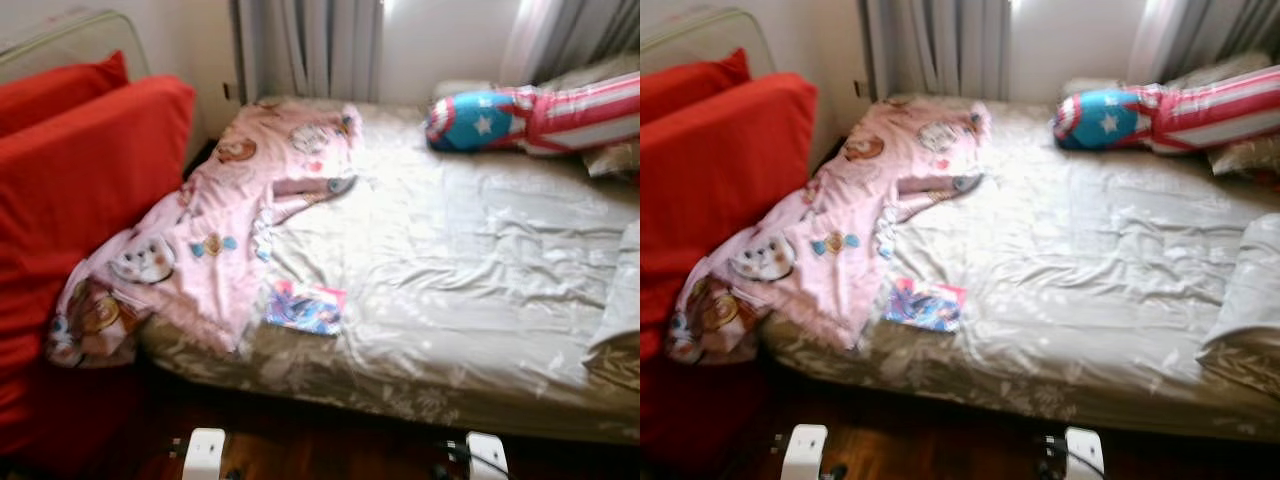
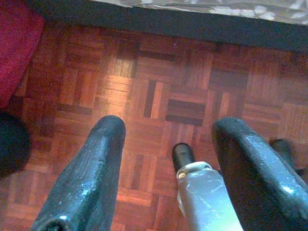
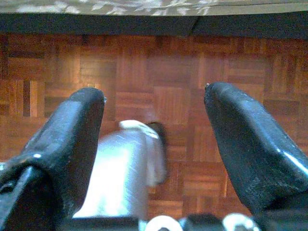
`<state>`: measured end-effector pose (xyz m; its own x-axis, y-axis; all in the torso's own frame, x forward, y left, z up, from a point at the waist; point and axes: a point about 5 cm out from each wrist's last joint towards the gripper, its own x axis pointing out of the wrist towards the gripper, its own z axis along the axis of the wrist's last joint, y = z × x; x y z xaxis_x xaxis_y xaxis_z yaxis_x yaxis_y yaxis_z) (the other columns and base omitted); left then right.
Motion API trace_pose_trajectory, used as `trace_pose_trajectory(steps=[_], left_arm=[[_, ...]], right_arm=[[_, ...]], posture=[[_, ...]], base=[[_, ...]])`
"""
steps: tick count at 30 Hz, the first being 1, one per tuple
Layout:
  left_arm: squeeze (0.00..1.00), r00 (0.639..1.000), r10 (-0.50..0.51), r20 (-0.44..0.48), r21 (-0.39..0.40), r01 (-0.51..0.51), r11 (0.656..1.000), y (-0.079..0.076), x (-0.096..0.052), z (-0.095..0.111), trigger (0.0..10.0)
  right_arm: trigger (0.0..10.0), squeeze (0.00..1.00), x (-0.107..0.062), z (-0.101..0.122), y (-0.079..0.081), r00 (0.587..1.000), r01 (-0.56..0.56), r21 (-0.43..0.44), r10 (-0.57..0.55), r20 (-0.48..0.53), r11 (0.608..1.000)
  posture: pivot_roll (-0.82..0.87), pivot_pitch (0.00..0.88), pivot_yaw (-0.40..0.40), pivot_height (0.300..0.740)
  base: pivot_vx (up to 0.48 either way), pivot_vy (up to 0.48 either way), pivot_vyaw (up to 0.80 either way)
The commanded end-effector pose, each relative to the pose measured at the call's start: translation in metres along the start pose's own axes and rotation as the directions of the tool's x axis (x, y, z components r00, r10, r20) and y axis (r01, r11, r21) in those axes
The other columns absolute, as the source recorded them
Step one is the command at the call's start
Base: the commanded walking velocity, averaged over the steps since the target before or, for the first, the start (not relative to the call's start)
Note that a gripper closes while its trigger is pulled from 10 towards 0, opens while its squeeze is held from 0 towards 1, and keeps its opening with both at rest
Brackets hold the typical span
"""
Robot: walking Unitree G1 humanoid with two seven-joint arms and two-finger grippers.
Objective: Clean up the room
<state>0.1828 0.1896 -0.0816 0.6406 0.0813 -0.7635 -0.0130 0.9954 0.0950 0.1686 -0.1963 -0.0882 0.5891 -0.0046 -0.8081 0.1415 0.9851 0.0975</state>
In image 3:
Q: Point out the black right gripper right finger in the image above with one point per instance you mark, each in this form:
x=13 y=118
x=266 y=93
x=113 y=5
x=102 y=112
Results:
x=252 y=154

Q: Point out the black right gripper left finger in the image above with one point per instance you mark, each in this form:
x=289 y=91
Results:
x=72 y=144

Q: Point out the black bed base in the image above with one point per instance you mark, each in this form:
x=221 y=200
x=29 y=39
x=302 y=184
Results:
x=96 y=24

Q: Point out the beige floral bedspread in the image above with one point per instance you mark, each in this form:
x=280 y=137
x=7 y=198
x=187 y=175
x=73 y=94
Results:
x=120 y=6

